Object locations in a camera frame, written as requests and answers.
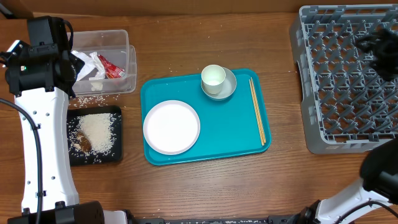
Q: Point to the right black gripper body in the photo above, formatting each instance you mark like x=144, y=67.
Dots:
x=387, y=52

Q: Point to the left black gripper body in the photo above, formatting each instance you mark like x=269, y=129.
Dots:
x=78, y=63

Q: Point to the white napkin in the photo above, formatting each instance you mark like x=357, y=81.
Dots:
x=91, y=77

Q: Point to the red snack wrapper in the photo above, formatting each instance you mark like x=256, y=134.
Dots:
x=112, y=71

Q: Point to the white rice pile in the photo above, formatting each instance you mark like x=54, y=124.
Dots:
x=98, y=130

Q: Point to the brown food scrap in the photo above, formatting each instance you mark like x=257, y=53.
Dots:
x=83, y=143

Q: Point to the large white plate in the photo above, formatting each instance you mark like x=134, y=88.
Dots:
x=171, y=127

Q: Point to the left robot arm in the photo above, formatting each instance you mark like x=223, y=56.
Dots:
x=50, y=194

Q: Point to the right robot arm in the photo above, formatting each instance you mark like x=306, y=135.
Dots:
x=376, y=187

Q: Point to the grey dishwasher rack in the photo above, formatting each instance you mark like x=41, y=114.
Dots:
x=346, y=107

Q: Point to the scattered rice on table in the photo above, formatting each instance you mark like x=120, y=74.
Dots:
x=92, y=101

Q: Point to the clear plastic bin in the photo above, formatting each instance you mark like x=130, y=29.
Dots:
x=114, y=46

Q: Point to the black plastic tray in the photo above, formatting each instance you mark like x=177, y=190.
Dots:
x=115, y=155

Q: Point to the left wooden chopstick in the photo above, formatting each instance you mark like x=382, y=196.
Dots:
x=256, y=113

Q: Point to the grey shallow bowl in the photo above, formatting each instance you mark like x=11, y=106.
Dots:
x=228, y=87

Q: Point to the teal serving tray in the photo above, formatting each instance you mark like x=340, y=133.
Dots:
x=234, y=127

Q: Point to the white paper cup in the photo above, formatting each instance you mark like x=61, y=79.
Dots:
x=213, y=76

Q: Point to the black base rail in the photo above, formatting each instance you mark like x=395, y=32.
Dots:
x=273, y=219

